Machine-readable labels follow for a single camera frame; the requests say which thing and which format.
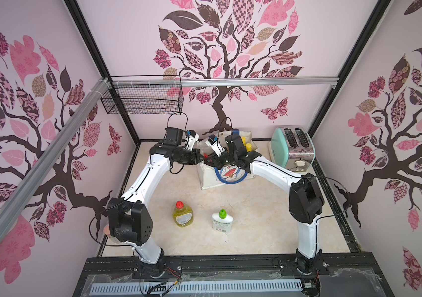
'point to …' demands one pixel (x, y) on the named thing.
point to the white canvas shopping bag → (210, 177)
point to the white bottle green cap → (221, 221)
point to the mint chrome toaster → (292, 148)
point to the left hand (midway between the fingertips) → (201, 161)
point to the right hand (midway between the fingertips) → (207, 155)
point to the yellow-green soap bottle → (183, 215)
